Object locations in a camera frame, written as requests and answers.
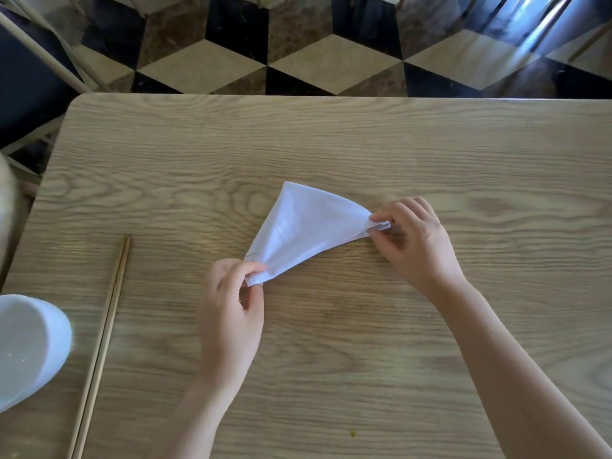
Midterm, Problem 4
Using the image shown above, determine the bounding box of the white cloth napkin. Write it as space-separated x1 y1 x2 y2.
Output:
244 181 392 288

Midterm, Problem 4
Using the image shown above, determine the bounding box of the wooden chair with dark cushion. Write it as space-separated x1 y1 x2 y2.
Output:
0 0 113 187
0 155 22 282

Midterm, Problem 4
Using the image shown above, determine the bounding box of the person's right hand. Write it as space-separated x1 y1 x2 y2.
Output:
368 195 470 302

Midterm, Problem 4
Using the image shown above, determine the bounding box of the wooden chopstick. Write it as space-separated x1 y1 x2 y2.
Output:
74 236 133 459
66 234 129 459

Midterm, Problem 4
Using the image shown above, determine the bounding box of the row of wooden dining chairs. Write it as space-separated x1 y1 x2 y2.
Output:
62 0 612 62

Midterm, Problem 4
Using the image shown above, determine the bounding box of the white bowl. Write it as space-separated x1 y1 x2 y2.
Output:
0 294 73 414

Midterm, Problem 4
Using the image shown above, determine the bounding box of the person's right forearm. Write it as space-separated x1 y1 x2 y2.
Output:
428 277 612 459

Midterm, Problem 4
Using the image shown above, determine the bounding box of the person's left hand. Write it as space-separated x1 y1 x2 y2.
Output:
196 257 266 384

